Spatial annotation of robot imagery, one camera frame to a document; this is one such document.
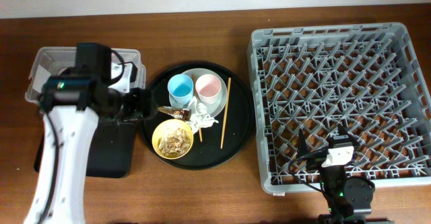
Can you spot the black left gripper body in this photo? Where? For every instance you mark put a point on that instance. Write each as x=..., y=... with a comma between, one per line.
x=130, y=107

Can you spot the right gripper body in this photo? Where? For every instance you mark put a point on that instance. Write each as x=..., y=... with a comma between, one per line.
x=352, y=157

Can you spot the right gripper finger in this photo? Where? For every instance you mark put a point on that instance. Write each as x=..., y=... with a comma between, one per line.
x=344, y=137
x=302, y=146

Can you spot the yellow bowl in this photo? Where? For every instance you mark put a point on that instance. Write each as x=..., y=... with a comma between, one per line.
x=164, y=127

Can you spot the gold brown snack wrapper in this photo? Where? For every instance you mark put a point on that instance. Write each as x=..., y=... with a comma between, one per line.
x=178, y=113

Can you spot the food scraps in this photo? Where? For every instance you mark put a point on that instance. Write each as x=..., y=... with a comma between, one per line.
x=174, y=143

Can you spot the white tissue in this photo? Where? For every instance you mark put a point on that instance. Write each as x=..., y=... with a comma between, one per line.
x=199, y=118

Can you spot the wooden chopstick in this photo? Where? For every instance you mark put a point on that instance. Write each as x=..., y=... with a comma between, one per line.
x=195, y=94
x=225, y=113

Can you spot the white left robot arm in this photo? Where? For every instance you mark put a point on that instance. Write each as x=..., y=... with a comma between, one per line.
x=59, y=195

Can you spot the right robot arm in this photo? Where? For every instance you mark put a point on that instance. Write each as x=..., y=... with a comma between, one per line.
x=348, y=197

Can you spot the clear plastic waste bin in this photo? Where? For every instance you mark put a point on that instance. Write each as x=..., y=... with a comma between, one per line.
x=43, y=72

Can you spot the grey dishwasher rack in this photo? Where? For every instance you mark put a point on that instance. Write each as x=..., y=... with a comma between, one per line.
x=364, y=76

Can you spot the blue cup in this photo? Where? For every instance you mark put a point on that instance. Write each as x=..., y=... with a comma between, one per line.
x=181, y=88

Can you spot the black rectangular tray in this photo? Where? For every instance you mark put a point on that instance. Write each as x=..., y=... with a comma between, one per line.
x=111, y=150

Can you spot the round black serving tray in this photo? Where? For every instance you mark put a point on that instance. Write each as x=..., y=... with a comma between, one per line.
x=239, y=125

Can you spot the pink cup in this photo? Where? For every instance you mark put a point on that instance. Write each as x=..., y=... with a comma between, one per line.
x=208, y=87

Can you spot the grey plate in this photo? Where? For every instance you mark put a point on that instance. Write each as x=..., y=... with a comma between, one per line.
x=213, y=109

